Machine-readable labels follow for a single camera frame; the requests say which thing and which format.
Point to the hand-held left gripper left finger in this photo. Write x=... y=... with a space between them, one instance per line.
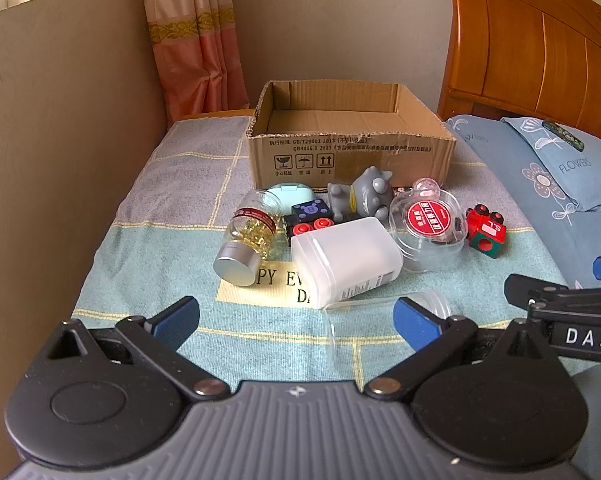
x=178 y=321

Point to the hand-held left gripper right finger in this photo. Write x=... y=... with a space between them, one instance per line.
x=414 y=322

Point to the clear plastic jar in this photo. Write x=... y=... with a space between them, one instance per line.
x=360 y=321

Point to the white translucent plastic container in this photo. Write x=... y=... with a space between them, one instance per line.
x=348 y=260

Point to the glass bottle of yellow capsules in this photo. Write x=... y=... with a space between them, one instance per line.
x=245 y=240

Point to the clear box with red label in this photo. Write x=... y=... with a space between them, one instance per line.
x=429 y=217

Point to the black toy block red wheels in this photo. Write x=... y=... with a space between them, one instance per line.
x=308 y=211

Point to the cardboard box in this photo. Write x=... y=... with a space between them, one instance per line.
x=330 y=160

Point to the checked towel mat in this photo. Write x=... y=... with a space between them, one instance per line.
x=155 y=240

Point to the red toy train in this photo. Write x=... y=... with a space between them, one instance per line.
x=486 y=232

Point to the blue floral pillow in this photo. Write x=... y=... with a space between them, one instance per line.
x=570 y=175

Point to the blue floral bedsheet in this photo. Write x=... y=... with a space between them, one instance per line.
x=505 y=185

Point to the grey rhino toy figure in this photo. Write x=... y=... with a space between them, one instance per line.
x=363 y=195

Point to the dark patterned hair clip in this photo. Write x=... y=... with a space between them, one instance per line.
x=564 y=135

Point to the mint green case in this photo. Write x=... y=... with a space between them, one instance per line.
x=293 y=195

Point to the wooden headboard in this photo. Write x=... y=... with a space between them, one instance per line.
x=530 y=50

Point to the pink curtain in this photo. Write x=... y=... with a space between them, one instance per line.
x=190 y=60

